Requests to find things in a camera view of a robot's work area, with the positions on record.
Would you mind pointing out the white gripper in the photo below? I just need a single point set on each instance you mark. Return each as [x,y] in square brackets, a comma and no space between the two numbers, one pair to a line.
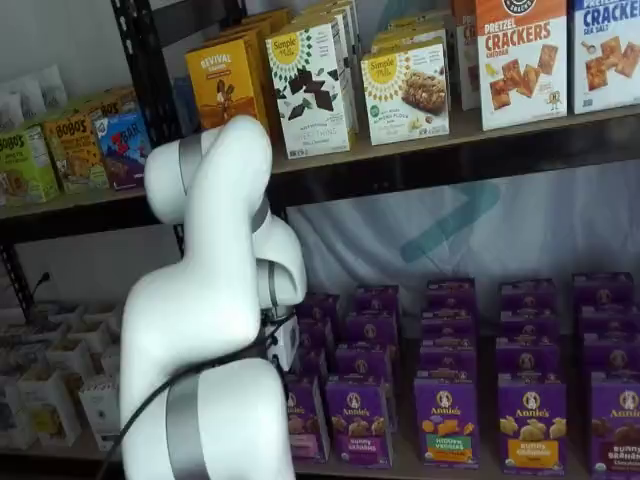
[287,345]

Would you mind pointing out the purple Annie's box pink patch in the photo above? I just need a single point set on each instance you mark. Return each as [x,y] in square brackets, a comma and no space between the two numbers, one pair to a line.
[305,425]
[325,306]
[312,362]
[317,334]

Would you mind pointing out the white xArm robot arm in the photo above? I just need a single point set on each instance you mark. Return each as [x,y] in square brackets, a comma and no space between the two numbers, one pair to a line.
[200,300]

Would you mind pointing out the purple Annie's box violet patch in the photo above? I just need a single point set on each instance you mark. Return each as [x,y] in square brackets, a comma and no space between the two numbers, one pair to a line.
[362,362]
[370,327]
[357,425]
[375,297]

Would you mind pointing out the purple Annie's box green patch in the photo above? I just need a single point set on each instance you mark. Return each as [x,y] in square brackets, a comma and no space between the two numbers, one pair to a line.
[450,295]
[447,327]
[447,360]
[445,425]

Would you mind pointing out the white box blue mark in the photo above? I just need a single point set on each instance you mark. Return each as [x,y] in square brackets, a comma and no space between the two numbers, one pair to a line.
[100,405]

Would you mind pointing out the purple Annie's box yellow patch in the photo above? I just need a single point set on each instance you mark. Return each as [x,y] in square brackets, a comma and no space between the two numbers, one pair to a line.
[532,430]
[527,360]
[527,322]
[527,295]

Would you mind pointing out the white box yellow print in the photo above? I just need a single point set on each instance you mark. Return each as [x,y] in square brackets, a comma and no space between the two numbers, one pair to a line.
[47,405]

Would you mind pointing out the blue Zbar box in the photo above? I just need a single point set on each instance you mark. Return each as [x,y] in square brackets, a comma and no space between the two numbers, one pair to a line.
[125,150]

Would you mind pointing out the Simple Mills dark cracker box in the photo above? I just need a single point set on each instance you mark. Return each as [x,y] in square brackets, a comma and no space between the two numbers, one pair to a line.
[322,17]
[310,90]

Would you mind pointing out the orange Revival box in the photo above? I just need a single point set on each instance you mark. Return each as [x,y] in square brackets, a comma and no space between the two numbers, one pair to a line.
[220,85]
[250,27]

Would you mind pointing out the Simple Mills almond bar box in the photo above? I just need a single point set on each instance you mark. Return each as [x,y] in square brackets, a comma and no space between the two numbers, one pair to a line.
[405,95]
[410,37]

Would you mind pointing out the orange Bobo's box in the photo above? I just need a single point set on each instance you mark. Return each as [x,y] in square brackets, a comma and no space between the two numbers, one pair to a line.
[75,155]
[112,102]

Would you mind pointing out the green Bobo's box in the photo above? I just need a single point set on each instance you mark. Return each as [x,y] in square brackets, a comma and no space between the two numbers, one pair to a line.
[25,167]

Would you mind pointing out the purple Annie's box brown patch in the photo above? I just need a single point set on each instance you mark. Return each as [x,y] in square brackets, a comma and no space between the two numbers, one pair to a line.
[602,290]
[617,425]
[612,355]
[610,320]

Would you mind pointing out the orange pretzel crackers cheddar box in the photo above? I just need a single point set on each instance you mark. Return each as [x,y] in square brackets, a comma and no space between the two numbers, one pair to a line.
[522,70]
[465,60]

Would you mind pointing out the blue pretzel crackers box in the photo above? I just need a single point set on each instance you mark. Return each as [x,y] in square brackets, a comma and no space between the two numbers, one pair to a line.
[607,55]

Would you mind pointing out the black metal shelving rack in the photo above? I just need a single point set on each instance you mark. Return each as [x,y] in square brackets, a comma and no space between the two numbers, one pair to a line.
[400,175]
[75,220]

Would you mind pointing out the black power plug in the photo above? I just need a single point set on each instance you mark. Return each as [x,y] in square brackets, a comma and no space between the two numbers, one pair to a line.
[44,281]

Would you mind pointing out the white backdrop sheet teal logo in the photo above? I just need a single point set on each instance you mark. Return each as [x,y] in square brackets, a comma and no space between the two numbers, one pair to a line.
[550,225]

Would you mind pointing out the white pouch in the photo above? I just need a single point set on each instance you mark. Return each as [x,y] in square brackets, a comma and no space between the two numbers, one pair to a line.
[52,85]
[10,112]
[30,97]

